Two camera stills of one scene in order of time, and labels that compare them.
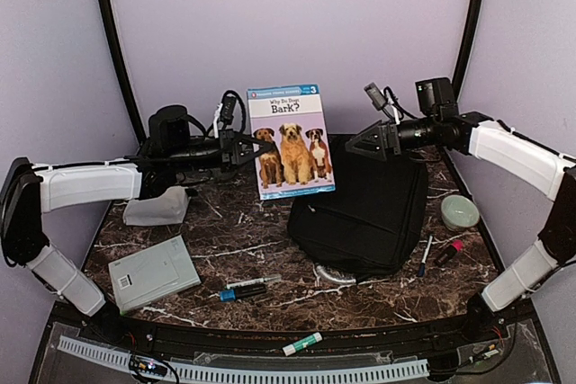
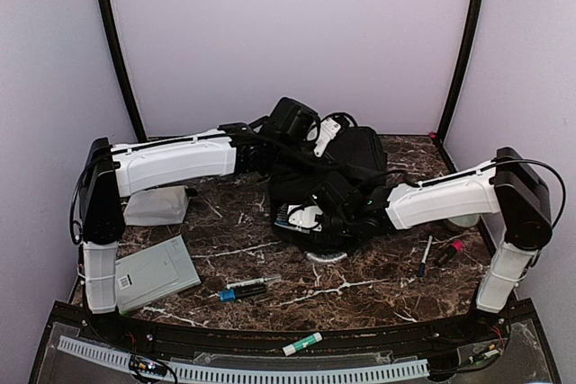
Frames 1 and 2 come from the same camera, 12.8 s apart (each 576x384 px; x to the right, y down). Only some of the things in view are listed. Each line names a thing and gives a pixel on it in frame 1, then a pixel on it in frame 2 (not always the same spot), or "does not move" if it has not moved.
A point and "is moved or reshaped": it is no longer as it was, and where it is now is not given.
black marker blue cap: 230,296 does not move
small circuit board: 147,365 does not move
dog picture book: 291,118 to 283,219
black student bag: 372,223 is moved or reshaped
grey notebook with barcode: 153,273 does not move
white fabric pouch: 168,208 does not move
